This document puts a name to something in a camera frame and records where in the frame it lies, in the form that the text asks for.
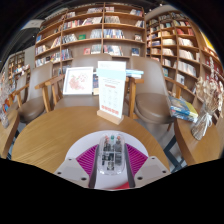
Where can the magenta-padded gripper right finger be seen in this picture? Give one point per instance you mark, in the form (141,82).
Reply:
(151,170)

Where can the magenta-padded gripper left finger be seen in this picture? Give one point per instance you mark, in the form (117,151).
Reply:
(71,170)

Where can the transparent computer mouse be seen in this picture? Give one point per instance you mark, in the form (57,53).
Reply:
(111,156)

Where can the round wooden side table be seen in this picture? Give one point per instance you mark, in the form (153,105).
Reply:
(8,133)
(196,146)

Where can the brown padded wooden armchair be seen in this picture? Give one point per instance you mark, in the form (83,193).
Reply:
(76,101)
(150,106)
(33,110)

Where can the glass vase beige dried flowers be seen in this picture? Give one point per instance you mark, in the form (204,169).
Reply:
(200,126)

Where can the colourful book stack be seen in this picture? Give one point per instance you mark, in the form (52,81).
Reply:
(183,108)

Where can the white sign on wooden base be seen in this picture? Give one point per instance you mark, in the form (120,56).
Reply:
(111,93)

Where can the white framed red drawing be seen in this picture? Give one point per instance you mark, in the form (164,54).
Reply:
(78,81)

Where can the dark cover book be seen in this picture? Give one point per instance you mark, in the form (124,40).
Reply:
(95,83)

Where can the blue book stack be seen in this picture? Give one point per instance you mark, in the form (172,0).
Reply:
(135,73)

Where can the small distant bookshelf unit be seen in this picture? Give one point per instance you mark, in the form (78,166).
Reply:
(16,63)

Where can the curved wooden bookshelf unit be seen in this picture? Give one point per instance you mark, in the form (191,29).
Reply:
(180,50)

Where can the wide wooden bookshelf unit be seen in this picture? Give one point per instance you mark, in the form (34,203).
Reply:
(86,33)

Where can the white hanging ceiling panel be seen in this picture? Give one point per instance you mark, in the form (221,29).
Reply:
(32,24)

